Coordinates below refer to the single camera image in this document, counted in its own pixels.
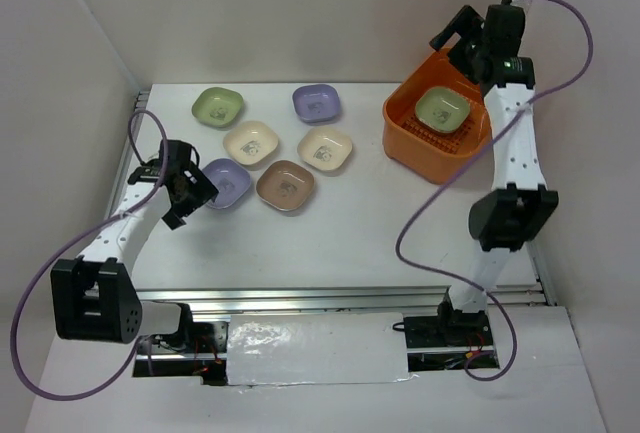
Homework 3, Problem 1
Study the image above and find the aluminium rail frame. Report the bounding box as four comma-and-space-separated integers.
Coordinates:
132, 83, 493, 317

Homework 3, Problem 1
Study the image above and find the green plate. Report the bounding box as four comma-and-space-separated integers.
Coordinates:
191, 87, 244, 128
414, 86, 471, 134

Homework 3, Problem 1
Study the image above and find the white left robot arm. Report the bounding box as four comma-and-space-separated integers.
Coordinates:
50, 140, 218, 344

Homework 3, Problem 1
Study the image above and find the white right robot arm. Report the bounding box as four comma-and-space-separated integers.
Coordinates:
430, 4, 559, 345

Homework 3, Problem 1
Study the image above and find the orange plastic bin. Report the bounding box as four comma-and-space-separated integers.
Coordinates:
382, 48, 491, 184

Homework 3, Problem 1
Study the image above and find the cream plate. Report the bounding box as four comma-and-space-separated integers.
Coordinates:
223, 120, 280, 170
297, 126, 353, 172

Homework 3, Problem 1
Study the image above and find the purple plate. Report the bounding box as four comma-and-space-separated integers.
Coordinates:
292, 84, 342, 123
202, 158, 252, 210

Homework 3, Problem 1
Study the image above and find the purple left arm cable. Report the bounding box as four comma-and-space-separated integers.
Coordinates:
10, 109, 171, 400

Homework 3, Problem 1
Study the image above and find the brown plate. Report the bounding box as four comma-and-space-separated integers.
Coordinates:
256, 160, 315, 212

